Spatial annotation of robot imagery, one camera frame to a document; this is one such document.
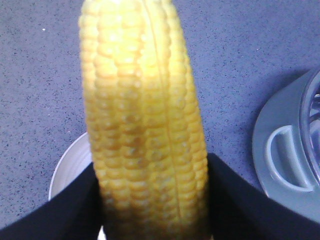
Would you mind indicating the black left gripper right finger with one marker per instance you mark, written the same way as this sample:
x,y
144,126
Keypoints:
x,y
239,211

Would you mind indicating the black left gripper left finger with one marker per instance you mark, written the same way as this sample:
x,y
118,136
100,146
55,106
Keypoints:
x,y
41,224

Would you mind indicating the white round plate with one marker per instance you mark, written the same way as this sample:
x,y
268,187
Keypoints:
x,y
67,167

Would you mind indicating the green electric cooking pot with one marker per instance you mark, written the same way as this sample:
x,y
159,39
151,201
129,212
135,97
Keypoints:
x,y
282,156

